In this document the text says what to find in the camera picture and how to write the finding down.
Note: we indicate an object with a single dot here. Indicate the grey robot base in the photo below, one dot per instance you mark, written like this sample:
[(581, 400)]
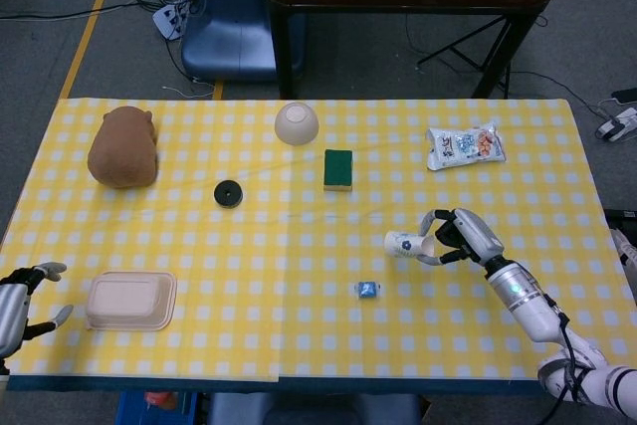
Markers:
[(313, 410)]

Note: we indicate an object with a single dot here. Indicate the brown plush toy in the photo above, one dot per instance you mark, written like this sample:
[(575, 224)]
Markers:
[(124, 151)]

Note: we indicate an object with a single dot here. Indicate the green yellow sponge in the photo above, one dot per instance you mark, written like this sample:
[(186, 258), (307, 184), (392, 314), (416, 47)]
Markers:
[(338, 168)]

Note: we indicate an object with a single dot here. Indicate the black tape roll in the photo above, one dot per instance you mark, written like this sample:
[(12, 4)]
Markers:
[(234, 196)]

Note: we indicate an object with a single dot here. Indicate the white snack bag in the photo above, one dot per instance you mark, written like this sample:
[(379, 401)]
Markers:
[(463, 146)]

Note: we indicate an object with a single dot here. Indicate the blue machine base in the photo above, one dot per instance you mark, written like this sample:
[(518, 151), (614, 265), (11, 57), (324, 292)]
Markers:
[(224, 47)]

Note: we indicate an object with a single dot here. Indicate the blue plastic crate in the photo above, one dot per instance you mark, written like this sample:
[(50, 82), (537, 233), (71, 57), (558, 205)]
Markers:
[(132, 410)]

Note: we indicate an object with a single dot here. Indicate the white power strip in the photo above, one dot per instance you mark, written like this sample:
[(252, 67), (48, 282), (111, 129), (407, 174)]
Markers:
[(617, 127), (169, 22)]

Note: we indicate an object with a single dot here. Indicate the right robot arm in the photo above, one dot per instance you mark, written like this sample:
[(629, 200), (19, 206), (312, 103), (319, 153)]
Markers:
[(527, 305)]

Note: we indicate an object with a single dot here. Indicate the beige lunch box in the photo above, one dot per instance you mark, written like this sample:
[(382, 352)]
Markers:
[(129, 300)]

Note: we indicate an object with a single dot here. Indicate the blue candy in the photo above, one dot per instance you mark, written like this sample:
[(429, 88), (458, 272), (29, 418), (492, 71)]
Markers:
[(366, 289)]

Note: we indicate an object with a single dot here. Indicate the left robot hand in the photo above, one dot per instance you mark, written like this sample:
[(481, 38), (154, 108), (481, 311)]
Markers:
[(12, 310)]

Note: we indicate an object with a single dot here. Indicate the yellow checkered tablecloth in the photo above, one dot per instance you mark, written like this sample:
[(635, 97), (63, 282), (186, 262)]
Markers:
[(278, 256)]

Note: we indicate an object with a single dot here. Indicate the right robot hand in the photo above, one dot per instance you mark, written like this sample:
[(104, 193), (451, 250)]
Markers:
[(473, 233)]

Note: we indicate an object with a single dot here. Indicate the beige upturned bowl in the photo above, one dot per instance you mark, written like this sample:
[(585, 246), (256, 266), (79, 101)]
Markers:
[(296, 126)]

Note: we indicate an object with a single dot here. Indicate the white floral paper cup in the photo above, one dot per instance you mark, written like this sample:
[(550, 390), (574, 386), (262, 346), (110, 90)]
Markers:
[(403, 245)]

